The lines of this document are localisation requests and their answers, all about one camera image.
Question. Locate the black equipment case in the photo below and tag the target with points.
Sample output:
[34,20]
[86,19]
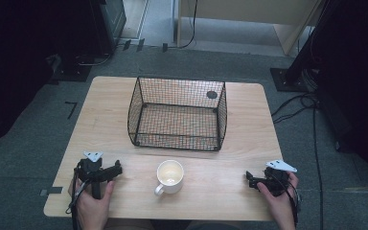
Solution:
[108,22]

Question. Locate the person's left hand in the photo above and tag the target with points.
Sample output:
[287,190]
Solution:
[91,209]

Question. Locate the black metal stand with base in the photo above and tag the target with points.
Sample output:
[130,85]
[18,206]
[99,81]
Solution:
[295,73]

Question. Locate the white ceramic cup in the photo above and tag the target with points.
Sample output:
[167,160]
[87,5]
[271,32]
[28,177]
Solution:
[170,179]

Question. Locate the person's legs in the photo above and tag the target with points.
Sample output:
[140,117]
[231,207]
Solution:
[172,225]

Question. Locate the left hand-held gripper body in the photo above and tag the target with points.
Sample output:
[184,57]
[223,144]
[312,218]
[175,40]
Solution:
[91,172]

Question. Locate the dark curtain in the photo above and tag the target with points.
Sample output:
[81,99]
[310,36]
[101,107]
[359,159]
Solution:
[16,57]
[357,80]

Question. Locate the short black floor tape strip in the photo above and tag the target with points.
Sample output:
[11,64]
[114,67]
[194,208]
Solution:
[165,47]
[126,44]
[140,44]

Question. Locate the light wooden panel furniture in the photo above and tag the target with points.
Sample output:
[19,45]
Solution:
[252,12]

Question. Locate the black round disc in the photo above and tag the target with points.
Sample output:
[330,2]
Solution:
[211,95]

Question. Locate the black flat stand base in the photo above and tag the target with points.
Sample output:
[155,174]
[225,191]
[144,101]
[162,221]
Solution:
[72,72]

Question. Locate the grey tape strip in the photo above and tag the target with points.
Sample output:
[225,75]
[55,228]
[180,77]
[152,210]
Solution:
[51,191]

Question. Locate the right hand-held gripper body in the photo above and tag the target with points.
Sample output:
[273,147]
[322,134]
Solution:
[276,180]

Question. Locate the person's right hand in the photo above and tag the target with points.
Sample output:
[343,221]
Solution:
[279,204]

